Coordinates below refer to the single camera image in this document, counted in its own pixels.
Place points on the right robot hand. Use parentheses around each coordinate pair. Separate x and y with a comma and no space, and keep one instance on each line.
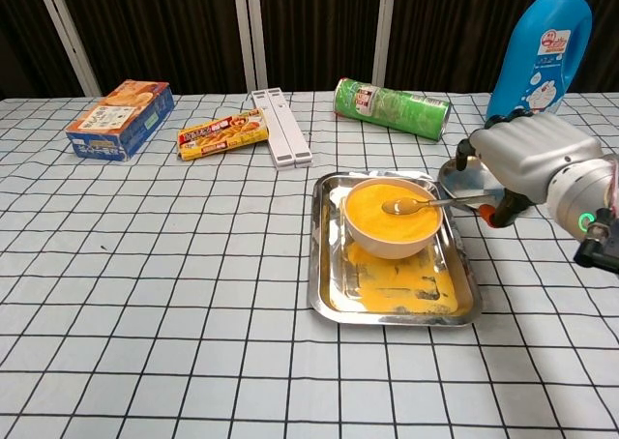
(537,154)

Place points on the metal spoon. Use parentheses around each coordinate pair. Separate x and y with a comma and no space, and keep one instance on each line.
(401,207)

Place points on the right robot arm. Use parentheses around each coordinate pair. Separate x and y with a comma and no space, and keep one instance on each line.
(575,192)

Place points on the beige round bowl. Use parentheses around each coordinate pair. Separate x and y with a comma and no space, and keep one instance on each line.
(387,249)

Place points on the rectangular steel tray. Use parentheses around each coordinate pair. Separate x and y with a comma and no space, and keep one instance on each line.
(333,265)

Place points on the round steel plate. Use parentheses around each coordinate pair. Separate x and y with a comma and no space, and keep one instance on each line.
(464,183)

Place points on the blue detergent bottle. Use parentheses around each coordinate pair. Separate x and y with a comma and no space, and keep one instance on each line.
(532,71)

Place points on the green chip can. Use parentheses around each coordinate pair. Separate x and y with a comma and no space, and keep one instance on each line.
(396,108)

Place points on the long white flat bar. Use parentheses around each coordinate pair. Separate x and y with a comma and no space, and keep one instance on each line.
(279,144)
(292,129)

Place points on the yellow curry box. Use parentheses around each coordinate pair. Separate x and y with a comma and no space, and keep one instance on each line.
(222,134)

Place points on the black grid white tablecloth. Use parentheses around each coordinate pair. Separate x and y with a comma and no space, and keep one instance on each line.
(169,289)

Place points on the orange and blue biscuit box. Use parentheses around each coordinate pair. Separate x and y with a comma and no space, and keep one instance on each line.
(121,120)

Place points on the dark folding screen white frame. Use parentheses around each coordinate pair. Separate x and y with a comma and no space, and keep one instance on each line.
(314,28)

